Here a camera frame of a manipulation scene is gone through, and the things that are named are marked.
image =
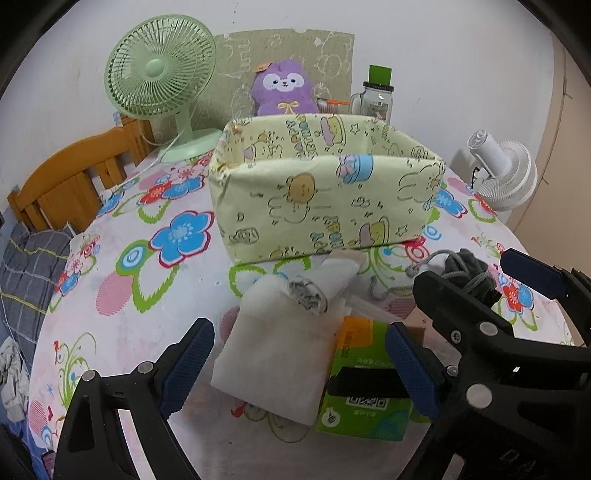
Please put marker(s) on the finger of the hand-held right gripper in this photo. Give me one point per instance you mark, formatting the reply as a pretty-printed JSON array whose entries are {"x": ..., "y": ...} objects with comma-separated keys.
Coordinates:
[
  {"x": 457, "y": 309},
  {"x": 531, "y": 272}
]

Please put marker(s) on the beige printed board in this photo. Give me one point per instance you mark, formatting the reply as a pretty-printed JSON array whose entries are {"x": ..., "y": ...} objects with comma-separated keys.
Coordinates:
[{"x": 240, "y": 55}]

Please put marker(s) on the purple plush toy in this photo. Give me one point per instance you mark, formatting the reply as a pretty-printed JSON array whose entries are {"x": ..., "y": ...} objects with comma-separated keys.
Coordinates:
[{"x": 281, "y": 85}]

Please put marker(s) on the white crumpled cloth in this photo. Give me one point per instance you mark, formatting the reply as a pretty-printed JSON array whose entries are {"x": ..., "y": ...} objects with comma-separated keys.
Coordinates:
[{"x": 14, "y": 374}]

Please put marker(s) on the glass jar with green lid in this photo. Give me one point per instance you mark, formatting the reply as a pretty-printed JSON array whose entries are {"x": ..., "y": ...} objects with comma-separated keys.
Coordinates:
[{"x": 376, "y": 99}]

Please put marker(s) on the white cloth pouch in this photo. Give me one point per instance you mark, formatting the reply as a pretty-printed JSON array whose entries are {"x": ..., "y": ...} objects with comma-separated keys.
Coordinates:
[{"x": 272, "y": 350}]

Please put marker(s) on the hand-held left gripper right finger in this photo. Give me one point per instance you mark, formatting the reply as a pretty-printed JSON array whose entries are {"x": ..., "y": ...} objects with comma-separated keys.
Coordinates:
[{"x": 411, "y": 369}]

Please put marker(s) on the wooden chair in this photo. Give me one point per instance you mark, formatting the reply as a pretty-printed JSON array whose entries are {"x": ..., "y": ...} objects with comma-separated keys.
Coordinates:
[{"x": 69, "y": 175}]

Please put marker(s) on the green desk fan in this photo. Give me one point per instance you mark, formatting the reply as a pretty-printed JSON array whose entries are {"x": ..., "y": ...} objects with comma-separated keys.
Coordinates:
[{"x": 154, "y": 69}]

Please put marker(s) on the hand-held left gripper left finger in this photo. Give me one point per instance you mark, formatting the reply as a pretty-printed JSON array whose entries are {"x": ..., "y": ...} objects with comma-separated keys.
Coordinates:
[{"x": 187, "y": 364}]

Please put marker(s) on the orange plastic item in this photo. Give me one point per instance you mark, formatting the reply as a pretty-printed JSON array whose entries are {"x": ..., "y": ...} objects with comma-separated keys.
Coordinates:
[{"x": 334, "y": 100}]

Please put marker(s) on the white desk fan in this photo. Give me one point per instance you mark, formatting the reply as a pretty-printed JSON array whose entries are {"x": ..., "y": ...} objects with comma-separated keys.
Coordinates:
[{"x": 508, "y": 175}]

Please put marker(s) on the yellow cartoon print fabric box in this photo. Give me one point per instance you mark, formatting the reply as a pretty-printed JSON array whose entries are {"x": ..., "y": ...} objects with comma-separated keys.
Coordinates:
[{"x": 295, "y": 203}]

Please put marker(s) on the grey plaid cloth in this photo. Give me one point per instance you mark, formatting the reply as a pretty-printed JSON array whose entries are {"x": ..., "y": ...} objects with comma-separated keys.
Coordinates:
[{"x": 32, "y": 272}]

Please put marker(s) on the floral tablecloth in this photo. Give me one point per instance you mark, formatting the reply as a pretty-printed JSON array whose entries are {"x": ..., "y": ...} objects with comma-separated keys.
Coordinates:
[{"x": 138, "y": 286}]

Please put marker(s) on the white cloth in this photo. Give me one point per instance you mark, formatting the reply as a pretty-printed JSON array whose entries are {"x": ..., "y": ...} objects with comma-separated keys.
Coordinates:
[
  {"x": 332, "y": 277},
  {"x": 14, "y": 374}
]

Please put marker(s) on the green tissue box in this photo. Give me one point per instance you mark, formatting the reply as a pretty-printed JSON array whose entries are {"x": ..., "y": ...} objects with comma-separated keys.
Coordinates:
[{"x": 360, "y": 355}]

